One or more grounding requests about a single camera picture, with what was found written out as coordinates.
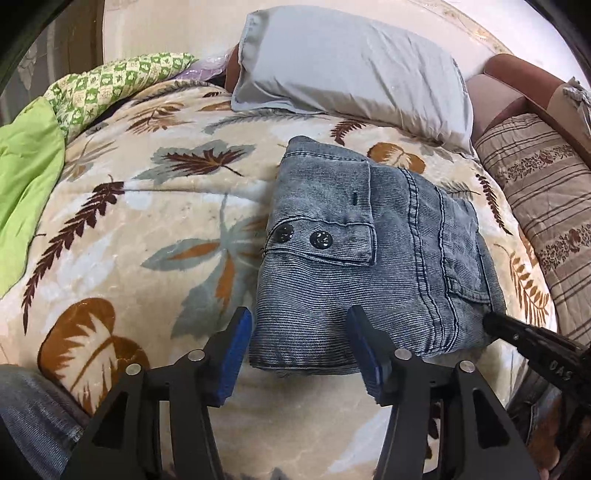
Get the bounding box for beige leaf-print blanket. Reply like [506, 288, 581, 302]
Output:
[0, 78, 555, 480]

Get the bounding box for person's leg in jeans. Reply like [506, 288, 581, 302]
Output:
[0, 364, 90, 480]

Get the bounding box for wooden cabinet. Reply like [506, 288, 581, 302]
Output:
[7, 0, 105, 125]

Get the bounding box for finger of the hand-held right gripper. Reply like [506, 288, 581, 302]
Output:
[482, 312, 583, 366]

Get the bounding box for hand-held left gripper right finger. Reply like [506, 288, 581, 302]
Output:
[345, 305, 542, 480]

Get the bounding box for blue-grey denim pants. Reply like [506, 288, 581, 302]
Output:
[249, 135, 509, 374]

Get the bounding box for brown upholstered sofa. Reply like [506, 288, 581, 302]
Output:
[466, 54, 570, 139]

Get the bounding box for lime green cloth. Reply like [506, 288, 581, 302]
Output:
[0, 97, 65, 298]

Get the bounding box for striped floral cushion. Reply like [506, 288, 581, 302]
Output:
[475, 113, 591, 347]

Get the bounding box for purple cloth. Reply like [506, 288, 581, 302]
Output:
[178, 64, 228, 85]

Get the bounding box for grey pillow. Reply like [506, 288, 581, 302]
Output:
[231, 6, 474, 160]

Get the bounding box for green patterned quilt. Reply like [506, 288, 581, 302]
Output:
[44, 52, 199, 141]

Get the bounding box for beige cushion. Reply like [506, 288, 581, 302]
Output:
[546, 78, 591, 169]

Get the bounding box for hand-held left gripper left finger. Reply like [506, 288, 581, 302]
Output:
[60, 306, 254, 480]

